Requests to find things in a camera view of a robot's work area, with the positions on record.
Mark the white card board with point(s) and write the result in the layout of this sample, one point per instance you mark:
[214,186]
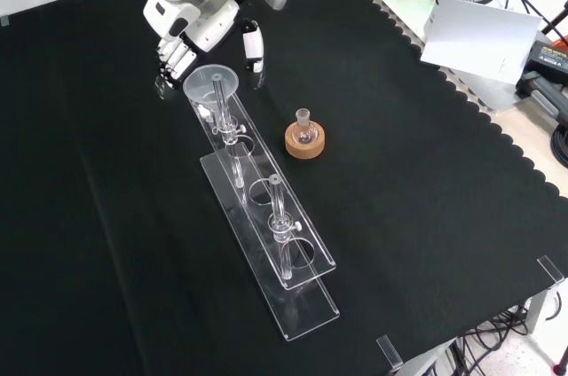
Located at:
[479,39]

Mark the small round-bottom glass flask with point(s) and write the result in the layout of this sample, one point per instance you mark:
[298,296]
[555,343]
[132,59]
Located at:
[304,132]

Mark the clear acrylic funnel stand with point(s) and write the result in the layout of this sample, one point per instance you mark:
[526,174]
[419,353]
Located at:
[270,269]

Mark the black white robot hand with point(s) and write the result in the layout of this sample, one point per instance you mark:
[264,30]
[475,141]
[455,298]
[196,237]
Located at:
[208,30]

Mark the black power adapter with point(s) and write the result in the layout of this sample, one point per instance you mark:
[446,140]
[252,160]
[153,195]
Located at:
[548,61]

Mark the black grey clamp tool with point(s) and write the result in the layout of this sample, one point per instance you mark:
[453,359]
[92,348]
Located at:
[548,101]

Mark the grey table leg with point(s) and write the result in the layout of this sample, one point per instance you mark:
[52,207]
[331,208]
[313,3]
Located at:
[539,309]

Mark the clear plastic funnel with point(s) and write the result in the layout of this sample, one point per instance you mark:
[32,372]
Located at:
[199,83]

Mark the clear cloth clip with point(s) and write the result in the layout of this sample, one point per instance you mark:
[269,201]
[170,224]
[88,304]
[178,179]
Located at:
[4,21]
[389,351]
[550,269]

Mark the black table cloth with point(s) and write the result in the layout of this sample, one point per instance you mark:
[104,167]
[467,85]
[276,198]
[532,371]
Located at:
[133,216]

